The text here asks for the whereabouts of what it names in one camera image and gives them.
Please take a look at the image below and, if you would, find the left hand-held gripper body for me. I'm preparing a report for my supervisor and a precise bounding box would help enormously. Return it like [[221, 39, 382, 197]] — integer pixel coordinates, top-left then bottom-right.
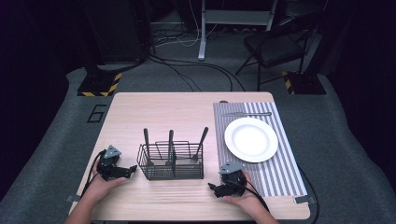
[[96, 145, 133, 182]]

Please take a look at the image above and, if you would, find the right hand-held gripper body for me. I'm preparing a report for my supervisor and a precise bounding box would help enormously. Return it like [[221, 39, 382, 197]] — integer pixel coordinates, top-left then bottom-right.
[[216, 161, 248, 199]]

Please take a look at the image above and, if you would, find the person's left hand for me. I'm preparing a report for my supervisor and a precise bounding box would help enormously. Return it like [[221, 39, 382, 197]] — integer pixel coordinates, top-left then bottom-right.
[[84, 159, 128, 202]]

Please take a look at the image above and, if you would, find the person's right hand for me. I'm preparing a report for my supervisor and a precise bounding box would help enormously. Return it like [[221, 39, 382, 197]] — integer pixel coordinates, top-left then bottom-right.
[[222, 169, 264, 216]]

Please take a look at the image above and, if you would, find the white round plate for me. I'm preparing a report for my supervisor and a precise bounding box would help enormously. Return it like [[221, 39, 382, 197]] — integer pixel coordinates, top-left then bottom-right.
[[223, 117, 279, 164]]

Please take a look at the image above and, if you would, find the grey striped placemat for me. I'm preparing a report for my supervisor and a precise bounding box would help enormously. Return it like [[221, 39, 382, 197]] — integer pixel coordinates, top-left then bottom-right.
[[212, 101, 309, 198]]

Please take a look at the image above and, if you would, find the silver table knife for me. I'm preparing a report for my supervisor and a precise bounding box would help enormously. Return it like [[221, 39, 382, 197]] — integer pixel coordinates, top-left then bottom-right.
[[220, 111, 273, 118]]

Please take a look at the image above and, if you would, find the black base with hazard stripes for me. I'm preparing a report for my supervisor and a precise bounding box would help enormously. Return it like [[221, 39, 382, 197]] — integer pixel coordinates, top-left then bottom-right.
[[281, 70, 328, 96], [77, 72, 123, 98]]

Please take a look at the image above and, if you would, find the black cabinet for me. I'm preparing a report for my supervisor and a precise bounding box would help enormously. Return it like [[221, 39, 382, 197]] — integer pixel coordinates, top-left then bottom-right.
[[81, 0, 154, 64]]

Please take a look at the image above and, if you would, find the black folding chair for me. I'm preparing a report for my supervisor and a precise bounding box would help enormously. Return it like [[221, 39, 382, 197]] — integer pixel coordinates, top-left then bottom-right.
[[234, 12, 322, 91]]

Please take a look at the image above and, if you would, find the white metal stand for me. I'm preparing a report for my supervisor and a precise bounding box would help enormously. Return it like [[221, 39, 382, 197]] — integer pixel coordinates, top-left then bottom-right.
[[197, 0, 278, 62]]

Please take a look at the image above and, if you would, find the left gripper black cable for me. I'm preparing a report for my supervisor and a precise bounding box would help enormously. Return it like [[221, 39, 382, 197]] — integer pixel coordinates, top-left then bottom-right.
[[80, 148, 107, 198]]

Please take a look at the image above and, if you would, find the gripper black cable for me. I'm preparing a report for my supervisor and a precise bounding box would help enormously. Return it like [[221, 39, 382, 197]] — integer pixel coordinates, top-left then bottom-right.
[[244, 178, 271, 214], [80, 148, 107, 198]]

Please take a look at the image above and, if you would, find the black-handled spoon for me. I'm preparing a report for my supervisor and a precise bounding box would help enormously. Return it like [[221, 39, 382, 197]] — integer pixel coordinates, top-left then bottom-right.
[[164, 129, 176, 167], [142, 127, 155, 167]]

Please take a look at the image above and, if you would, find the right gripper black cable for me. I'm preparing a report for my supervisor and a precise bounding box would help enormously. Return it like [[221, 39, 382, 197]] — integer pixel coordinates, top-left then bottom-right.
[[244, 178, 271, 214]]

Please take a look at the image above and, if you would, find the black wire cutlery caddy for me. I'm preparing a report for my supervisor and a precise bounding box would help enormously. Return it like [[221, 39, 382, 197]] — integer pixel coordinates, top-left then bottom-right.
[[136, 140, 205, 181]]

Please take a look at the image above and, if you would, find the black-handled fork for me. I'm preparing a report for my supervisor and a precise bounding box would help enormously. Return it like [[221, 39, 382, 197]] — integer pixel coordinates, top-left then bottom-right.
[[190, 126, 210, 162]]

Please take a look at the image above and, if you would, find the black cable beside table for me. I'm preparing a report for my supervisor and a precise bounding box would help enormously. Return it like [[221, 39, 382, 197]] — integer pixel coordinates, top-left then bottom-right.
[[296, 163, 321, 224]]

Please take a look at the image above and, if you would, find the black floor cable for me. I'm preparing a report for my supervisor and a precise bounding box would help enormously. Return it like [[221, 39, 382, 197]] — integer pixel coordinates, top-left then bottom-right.
[[146, 53, 247, 93]]

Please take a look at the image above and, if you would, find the white floor cable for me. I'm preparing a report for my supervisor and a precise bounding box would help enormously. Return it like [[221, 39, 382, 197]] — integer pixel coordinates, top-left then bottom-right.
[[154, 0, 219, 49]]

